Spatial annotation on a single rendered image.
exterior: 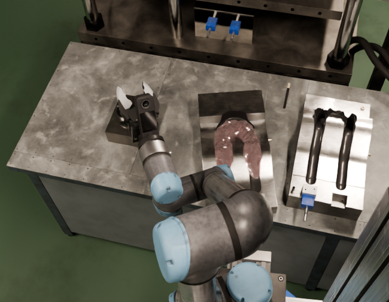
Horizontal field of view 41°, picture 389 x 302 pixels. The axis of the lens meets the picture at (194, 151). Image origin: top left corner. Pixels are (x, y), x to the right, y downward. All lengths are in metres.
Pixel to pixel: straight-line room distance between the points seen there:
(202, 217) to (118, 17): 1.80
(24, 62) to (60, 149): 1.60
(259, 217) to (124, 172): 1.15
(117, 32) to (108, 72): 0.27
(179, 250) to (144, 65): 1.54
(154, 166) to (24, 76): 2.42
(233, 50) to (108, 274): 1.28
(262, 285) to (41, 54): 2.69
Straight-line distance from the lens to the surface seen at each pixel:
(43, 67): 3.61
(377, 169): 2.11
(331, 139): 2.01
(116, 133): 2.07
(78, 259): 2.81
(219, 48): 2.44
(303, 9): 2.29
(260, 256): 1.66
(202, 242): 0.94
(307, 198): 1.87
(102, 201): 2.31
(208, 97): 2.09
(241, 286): 1.34
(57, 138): 2.21
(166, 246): 0.94
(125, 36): 2.53
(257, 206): 0.99
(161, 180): 1.24
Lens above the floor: 2.54
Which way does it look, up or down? 57 degrees down
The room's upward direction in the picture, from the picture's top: 4 degrees counter-clockwise
